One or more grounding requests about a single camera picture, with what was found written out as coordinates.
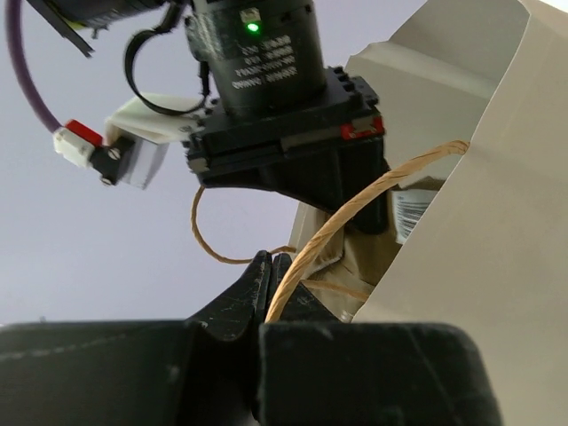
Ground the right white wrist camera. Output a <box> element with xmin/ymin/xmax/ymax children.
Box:
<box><xmin>52</xmin><ymin>97</ymin><xmax>206</xmax><ymax>189</ymax></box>

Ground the brown snack packet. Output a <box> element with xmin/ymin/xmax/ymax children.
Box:
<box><xmin>290</xmin><ymin>204</ymin><xmax>401</xmax><ymax>322</ymax></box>

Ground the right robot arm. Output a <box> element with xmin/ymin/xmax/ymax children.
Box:
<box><xmin>56</xmin><ymin>1</ymin><xmax>389</xmax><ymax>214</ymax></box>

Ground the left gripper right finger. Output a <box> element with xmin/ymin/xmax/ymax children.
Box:
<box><xmin>255</xmin><ymin>251</ymin><xmax>505</xmax><ymax>426</ymax></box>

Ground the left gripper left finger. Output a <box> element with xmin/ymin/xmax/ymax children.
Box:
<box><xmin>1</xmin><ymin>252</ymin><xmax>272</xmax><ymax>425</ymax></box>

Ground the blue snack packet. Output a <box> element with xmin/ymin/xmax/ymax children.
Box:
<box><xmin>391</xmin><ymin>189</ymin><xmax>438</xmax><ymax>244</ymax></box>

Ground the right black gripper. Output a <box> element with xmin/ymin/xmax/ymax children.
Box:
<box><xmin>184</xmin><ymin>67</ymin><xmax>388</xmax><ymax>214</ymax></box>

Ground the beige paper bag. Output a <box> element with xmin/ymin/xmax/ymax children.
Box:
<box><xmin>190</xmin><ymin>0</ymin><xmax>568</xmax><ymax>426</ymax></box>

